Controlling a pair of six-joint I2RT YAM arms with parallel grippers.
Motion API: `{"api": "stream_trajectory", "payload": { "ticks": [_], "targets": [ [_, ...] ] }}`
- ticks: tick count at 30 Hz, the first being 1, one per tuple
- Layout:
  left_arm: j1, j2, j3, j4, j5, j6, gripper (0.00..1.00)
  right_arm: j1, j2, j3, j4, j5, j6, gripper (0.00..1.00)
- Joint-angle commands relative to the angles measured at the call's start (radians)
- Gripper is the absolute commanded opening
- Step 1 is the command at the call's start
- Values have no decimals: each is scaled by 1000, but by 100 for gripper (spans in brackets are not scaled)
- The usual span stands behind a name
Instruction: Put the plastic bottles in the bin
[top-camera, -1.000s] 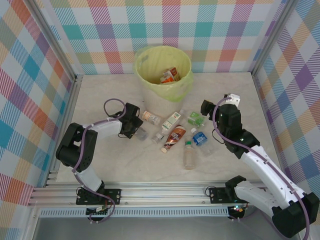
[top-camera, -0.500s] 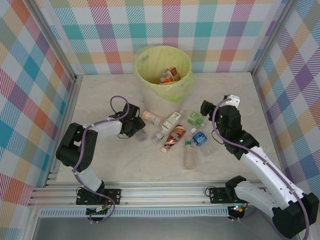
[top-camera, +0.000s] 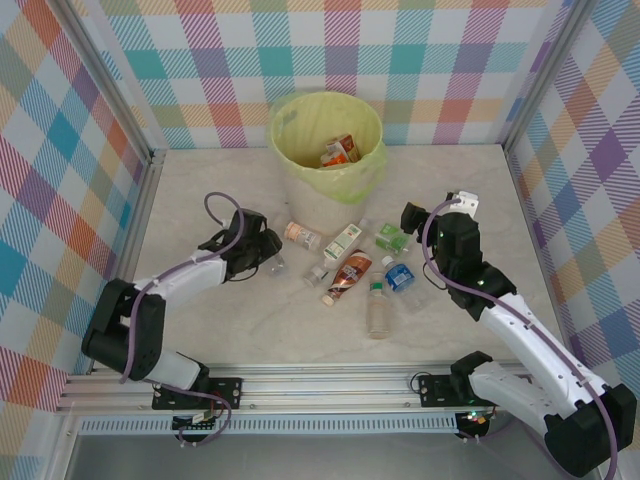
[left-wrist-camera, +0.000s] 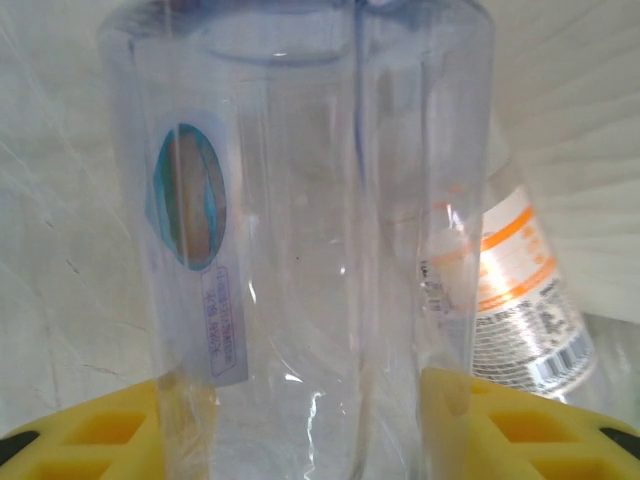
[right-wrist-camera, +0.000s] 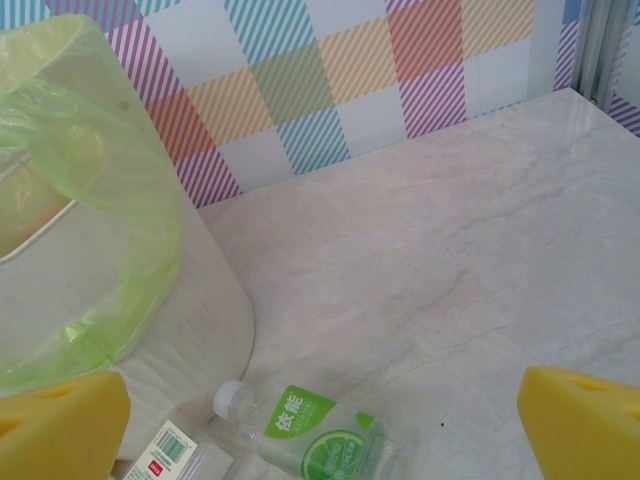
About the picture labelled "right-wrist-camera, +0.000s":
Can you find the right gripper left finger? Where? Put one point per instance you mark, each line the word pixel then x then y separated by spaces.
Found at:
pixel 60 430

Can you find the cream plastic bin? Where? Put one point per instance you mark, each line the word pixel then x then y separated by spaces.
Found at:
pixel 210 300

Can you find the right aluminium frame post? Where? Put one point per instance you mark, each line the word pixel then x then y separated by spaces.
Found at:
pixel 600 50

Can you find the white green label bottle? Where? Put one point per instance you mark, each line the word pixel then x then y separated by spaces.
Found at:
pixel 170 452

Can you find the green plastic bin bag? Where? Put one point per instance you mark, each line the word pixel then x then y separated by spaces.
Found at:
pixel 125 225

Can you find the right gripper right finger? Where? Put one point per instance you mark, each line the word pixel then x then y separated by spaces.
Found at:
pixel 580 425

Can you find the clear bottle lime label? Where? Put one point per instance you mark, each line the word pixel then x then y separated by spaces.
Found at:
pixel 310 435

